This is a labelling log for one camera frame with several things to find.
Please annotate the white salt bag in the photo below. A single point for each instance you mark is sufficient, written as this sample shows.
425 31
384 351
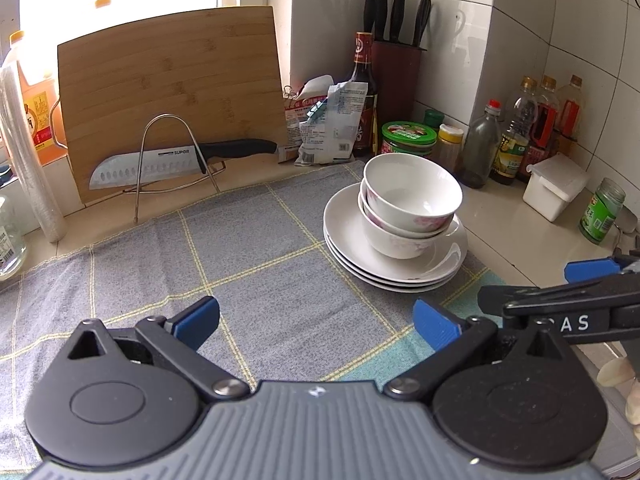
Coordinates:
332 130

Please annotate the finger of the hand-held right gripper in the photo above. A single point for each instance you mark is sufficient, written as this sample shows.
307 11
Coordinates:
525 300
592 270

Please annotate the red and white bag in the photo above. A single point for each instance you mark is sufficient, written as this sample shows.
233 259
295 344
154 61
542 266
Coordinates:
292 125

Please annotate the tall plastic wrap roll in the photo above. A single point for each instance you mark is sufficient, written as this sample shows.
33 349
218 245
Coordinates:
30 170

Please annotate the white floral plate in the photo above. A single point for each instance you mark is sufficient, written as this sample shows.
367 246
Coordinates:
400 280
400 288

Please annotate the dark teal round lid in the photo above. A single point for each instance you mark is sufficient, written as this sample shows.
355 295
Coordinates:
4 172

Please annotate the teal bag clip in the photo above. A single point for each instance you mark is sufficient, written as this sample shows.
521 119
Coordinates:
314 111

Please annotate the metal binder clip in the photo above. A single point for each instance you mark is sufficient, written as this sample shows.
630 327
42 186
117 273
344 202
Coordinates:
288 92

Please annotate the small green jar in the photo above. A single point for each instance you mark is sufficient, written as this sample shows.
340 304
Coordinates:
602 212

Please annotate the white bowl with faint flowers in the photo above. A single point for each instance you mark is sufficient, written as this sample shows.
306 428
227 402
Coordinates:
395 247

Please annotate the white bowl with pink flowers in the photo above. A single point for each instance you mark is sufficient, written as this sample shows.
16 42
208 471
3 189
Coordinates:
410 180

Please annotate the grey and teal checked towel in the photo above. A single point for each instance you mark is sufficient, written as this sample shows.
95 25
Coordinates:
225 240

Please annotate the orange sauce bottle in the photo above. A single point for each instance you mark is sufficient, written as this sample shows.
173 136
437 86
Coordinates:
571 110

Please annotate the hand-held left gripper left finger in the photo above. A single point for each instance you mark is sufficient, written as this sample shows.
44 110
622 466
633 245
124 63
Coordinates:
197 322

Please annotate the orange cooking oil jug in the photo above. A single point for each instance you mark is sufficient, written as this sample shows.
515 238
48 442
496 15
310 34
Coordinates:
35 105

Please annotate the oil bottle yellow green label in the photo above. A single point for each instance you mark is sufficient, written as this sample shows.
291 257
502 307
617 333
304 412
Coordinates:
512 150

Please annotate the spice jar with yellow lid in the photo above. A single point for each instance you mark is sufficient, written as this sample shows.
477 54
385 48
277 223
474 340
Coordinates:
450 147

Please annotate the dark soy sauce bottle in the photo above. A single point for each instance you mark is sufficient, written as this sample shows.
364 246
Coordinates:
365 70

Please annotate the glass jar with green lid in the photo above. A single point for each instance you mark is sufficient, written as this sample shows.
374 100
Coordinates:
10 245

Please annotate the green capped bottle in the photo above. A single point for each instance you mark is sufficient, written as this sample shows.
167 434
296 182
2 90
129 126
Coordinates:
434 117

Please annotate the bamboo cutting board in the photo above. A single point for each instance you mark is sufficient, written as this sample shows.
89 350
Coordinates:
175 75

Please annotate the dark red knife block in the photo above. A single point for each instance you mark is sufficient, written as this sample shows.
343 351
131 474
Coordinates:
397 85

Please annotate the white seasoning box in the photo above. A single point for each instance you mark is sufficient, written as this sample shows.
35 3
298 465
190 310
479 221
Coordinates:
555 187

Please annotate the person's right hand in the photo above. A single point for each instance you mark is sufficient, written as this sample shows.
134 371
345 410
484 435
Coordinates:
617 372

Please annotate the white plate with stained centre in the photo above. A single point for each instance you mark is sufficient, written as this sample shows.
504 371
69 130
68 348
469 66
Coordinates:
345 220

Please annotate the dark sauce bottle red label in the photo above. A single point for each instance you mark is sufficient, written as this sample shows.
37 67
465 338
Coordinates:
546 120

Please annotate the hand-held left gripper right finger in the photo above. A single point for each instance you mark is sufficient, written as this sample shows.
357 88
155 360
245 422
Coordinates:
435 325

